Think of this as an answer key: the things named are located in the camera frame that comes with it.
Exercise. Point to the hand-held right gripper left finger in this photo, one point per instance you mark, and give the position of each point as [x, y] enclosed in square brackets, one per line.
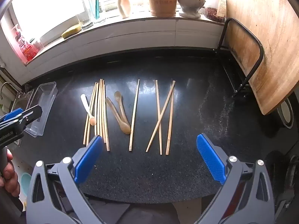
[88, 159]

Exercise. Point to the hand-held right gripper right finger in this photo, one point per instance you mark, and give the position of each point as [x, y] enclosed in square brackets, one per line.
[210, 159]

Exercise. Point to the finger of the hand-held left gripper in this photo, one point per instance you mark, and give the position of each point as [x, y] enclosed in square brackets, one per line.
[32, 114]
[15, 114]

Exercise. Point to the clear plastic container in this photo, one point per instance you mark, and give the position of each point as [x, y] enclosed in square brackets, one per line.
[44, 102]

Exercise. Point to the slender bamboo chopstick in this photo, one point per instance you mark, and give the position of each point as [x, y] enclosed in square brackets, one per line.
[168, 140]
[134, 114]

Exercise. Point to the large amber horn spoon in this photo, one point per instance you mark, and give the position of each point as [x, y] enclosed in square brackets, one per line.
[126, 128]

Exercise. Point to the bundle of bamboo chopsticks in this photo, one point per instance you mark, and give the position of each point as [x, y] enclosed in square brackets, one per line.
[102, 112]

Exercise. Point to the wooden utensils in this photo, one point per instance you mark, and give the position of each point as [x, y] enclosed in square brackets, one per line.
[151, 140]

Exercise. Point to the small amber horn spoon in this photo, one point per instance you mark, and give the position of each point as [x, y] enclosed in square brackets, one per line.
[118, 95]

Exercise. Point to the person's left hand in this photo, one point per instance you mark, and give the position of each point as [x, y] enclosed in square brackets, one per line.
[10, 177]

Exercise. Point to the metal sink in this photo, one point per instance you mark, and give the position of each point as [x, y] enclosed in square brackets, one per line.
[18, 100]

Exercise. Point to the metal faucet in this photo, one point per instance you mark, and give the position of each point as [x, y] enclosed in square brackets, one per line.
[7, 83]

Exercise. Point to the teal bowl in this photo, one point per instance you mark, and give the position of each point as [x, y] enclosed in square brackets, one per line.
[25, 184]

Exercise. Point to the pink dish soap bottle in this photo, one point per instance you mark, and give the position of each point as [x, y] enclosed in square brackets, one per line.
[23, 46]

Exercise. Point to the small clear jar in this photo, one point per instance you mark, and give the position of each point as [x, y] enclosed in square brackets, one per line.
[35, 43]

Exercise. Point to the yellow sponge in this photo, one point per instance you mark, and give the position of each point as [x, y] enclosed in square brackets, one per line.
[71, 31]

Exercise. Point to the clear drinking glass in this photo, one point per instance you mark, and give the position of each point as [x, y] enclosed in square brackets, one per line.
[84, 22]

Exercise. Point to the black metal rack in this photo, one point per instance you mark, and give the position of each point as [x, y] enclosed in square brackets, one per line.
[261, 51]

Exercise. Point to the tall clear glass vase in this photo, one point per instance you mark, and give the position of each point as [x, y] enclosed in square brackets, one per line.
[90, 4]

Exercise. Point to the teal toothbrush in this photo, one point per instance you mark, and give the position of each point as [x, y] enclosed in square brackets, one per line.
[97, 7]

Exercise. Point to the wooden cutting board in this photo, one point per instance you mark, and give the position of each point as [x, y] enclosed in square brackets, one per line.
[268, 39]

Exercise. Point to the clear glass jar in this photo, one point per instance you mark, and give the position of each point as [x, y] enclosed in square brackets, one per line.
[110, 4]

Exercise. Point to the cream bottle with blue cap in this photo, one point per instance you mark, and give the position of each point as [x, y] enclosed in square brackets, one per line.
[123, 4]

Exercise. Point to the glass jar of dried chili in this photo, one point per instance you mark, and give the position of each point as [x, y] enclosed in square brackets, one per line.
[213, 14]

